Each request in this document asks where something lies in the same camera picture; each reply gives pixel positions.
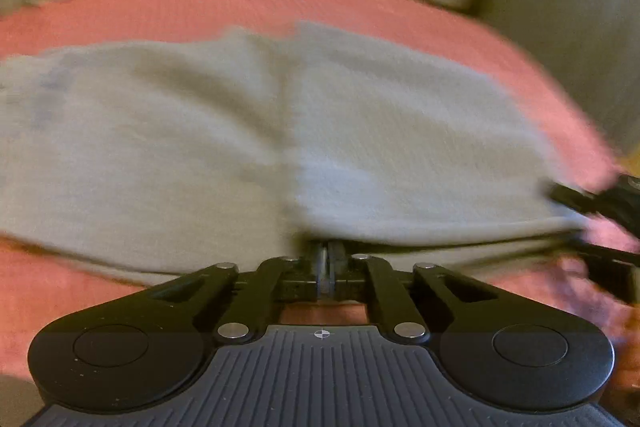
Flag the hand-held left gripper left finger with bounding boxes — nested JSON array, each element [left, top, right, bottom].
[[120, 241, 329, 343]]

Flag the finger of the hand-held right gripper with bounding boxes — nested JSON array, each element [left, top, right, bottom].
[[570, 238, 640, 269], [547, 182, 608, 216]]

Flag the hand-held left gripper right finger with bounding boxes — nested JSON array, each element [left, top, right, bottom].
[[328, 241, 516, 343]]

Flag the grey sweat pants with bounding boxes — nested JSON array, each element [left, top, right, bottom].
[[0, 21, 593, 289]]

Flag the pink ribbed blanket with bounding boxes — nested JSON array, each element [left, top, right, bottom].
[[0, 0, 640, 383]]

